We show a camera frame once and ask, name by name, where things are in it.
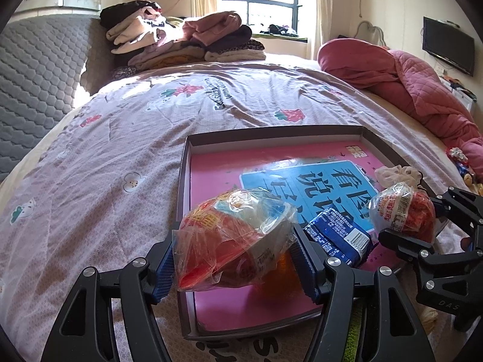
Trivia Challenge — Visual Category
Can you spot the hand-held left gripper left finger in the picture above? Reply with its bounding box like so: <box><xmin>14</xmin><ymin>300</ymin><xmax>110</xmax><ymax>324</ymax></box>
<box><xmin>49</xmin><ymin>228</ymin><xmax>179</xmax><ymax>362</ymax></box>

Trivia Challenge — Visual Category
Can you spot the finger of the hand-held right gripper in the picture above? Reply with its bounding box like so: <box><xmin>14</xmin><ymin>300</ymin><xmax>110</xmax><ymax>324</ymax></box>
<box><xmin>431</xmin><ymin>186</ymin><xmax>483</xmax><ymax>231</ymax></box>
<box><xmin>377</xmin><ymin>228</ymin><xmax>435</xmax><ymax>263</ymax></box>

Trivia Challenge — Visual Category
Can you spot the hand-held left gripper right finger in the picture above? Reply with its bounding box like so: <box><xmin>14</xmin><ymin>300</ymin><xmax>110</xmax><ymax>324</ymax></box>
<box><xmin>290</xmin><ymin>229</ymin><xmax>428</xmax><ymax>362</ymax></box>

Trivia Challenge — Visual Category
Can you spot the blue snack packet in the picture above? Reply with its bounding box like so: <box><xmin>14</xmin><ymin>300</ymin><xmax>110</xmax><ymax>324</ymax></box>
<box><xmin>303</xmin><ymin>204</ymin><xmax>374</xmax><ymax>268</ymax></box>

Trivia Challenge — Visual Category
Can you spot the shallow grey cardboard box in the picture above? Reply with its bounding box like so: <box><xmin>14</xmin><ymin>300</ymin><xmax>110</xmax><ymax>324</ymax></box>
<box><xmin>177</xmin><ymin>124</ymin><xmax>449</xmax><ymax>342</ymax></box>

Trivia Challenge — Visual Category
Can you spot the small yellow item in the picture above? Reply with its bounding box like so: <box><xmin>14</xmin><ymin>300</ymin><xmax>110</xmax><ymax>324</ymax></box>
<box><xmin>466</xmin><ymin>173</ymin><xmax>483</xmax><ymax>197</ymax></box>

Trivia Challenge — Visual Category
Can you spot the small colourful toy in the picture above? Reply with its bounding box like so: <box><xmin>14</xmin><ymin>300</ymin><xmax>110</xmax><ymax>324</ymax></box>
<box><xmin>446</xmin><ymin>147</ymin><xmax>472</xmax><ymax>175</ymax></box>

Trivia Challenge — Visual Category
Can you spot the crumpled clear plastic bag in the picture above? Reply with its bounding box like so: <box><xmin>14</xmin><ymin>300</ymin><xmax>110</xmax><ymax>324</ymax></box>
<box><xmin>375</xmin><ymin>165</ymin><xmax>424</xmax><ymax>189</ymax></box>

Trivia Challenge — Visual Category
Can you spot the white cabinet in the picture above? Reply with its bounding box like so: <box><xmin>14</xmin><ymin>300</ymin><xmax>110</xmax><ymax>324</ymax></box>
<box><xmin>439</xmin><ymin>75</ymin><xmax>478</xmax><ymax>103</ymax></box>

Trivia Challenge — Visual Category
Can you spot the pink book with blue label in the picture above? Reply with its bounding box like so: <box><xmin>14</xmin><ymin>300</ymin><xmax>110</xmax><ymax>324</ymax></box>
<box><xmin>189</xmin><ymin>139</ymin><xmax>416</xmax><ymax>329</ymax></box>

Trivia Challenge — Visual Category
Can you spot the pink quilted blanket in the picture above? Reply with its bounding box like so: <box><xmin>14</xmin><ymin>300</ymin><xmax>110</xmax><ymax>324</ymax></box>
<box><xmin>317</xmin><ymin>39</ymin><xmax>483</xmax><ymax>182</ymax></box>

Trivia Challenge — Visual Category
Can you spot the strawberry printed bedsheet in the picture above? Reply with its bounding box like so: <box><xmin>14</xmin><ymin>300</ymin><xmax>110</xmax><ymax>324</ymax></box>
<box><xmin>0</xmin><ymin>58</ymin><xmax>483</xmax><ymax>362</ymax></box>

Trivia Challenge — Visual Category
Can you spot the black flat television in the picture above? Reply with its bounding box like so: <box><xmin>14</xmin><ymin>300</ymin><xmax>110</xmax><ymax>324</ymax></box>
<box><xmin>422</xmin><ymin>16</ymin><xmax>475</xmax><ymax>77</ymax></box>

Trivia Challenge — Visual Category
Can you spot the grey quilted headboard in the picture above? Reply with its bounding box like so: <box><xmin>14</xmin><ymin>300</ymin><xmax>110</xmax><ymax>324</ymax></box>
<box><xmin>0</xmin><ymin>13</ymin><xmax>114</xmax><ymax>182</ymax></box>

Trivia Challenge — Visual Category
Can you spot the dark item on windowsill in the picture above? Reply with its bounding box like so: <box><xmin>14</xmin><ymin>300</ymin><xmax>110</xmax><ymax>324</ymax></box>
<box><xmin>267</xmin><ymin>24</ymin><xmax>299</xmax><ymax>37</ymax></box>

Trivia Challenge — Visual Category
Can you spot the beige and black clothes stack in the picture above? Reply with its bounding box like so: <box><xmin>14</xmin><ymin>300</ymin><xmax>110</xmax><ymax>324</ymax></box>
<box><xmin>100</xmin><ymin>2</ymin><xmax>206</xmax><ymax>71</ymax></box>

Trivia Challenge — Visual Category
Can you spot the pink and dark clothes stack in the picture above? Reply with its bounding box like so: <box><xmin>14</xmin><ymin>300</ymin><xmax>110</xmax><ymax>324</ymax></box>
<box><xmin>183</xmin><ymin>12</ymin><xmax>267</xmax><ymax>62</ymax></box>

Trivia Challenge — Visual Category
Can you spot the green knitted ring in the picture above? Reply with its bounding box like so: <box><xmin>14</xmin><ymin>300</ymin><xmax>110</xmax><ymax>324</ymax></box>
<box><xmin>347</xmin><ymin>297</ymin><xmax>365</xmax><ymax>362</ymax></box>

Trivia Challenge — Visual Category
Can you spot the white heart wire frame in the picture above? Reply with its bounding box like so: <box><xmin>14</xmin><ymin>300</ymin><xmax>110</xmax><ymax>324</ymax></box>
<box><xmin>357</xmin><ymin>21</ymin><xmax>388</xmax><ymax>48</ymax></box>

